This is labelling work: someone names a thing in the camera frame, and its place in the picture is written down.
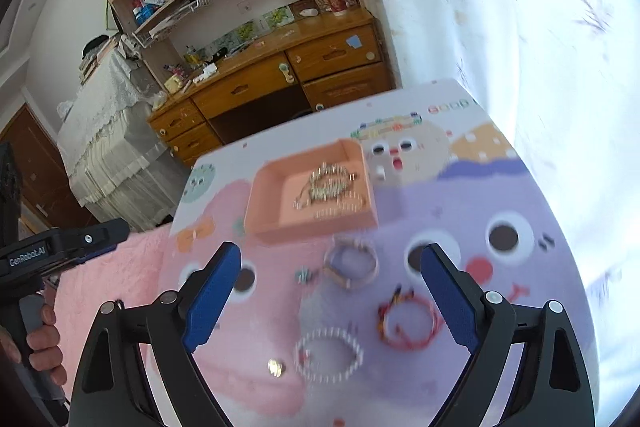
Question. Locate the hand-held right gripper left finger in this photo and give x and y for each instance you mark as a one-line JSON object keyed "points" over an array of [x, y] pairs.
{"points": [[212, 299]]}

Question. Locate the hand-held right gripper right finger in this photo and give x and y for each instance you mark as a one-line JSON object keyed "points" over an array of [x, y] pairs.
{"points": [[450, 302]]}

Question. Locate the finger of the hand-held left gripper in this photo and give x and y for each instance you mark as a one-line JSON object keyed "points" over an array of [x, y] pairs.
{"points": [[100, 234]]}

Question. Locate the orange jewelry tray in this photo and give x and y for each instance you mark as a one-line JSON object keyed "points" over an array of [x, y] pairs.
{"points": [[280, 207]]}

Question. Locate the person's left hand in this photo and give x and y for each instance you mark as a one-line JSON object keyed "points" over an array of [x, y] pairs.
{"points": [[47, 342]]}

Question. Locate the pink fluffy blanket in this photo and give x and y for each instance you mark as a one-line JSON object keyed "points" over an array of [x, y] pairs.
{"points": [[135, 267]]}

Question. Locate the brown wooden door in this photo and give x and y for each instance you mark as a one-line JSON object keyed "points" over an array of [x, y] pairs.
{"points": [[35, 167]]}

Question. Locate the white lace cover cloth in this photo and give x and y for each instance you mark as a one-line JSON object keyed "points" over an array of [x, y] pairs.
{"points": [[115, 142]]}

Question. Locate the small beaded earring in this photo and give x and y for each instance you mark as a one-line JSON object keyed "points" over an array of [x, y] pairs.
{"points": [[304, 277]]}

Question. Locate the cartoon printed table mat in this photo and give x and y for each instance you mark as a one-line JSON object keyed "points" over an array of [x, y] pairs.
{"points": [[500, 187]]}

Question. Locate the jewellery pile in tray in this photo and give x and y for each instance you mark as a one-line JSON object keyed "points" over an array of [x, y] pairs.
{"points": [[327, 192]]}

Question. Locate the yellow small container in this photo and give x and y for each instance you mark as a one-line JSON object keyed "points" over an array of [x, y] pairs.
{"points": [[174, 84]]}

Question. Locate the black hat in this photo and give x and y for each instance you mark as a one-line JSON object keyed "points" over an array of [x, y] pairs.
{"points": [[95, 46]]}

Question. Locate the wooden desk with drawers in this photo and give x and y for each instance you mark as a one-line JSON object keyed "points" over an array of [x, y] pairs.
{"points": [[260, 84]]}

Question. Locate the white leaf print curtain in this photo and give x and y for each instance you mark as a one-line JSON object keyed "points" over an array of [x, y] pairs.
{"points": [[525, 32]]}

